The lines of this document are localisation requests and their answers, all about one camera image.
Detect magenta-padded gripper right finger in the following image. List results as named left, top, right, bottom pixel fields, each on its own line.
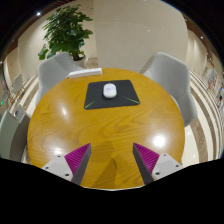
left=132, top=142, right=185, bottom=185

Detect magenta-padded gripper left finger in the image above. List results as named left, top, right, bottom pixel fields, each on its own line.
left=40, top=142, right=92, bottom=186

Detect white cartoon-print computer mouse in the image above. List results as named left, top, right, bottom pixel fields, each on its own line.
left=102, top=83, right=118, bottom=99

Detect black mouse pad green lines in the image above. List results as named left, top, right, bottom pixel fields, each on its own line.
left=83, top=79, right=141, bottom=111

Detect grey-green sofa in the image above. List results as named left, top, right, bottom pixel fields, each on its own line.
left=0, top=105, right=32, bottom=163

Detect grey shell chair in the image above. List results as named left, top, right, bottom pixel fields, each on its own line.
left=143, top=51, right=199, bottom=128
left=35, top=51, right=86, bottom=107

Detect white power strip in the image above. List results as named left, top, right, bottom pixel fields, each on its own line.
left=67, top=67, right=103, bottom=79

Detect grey wooden-legged lounge chair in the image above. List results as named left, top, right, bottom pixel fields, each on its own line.
left=10, top=72, right=25, bottom=95

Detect green potted plant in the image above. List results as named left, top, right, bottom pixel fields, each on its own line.
left=37, top=5, right=94, bottom=69

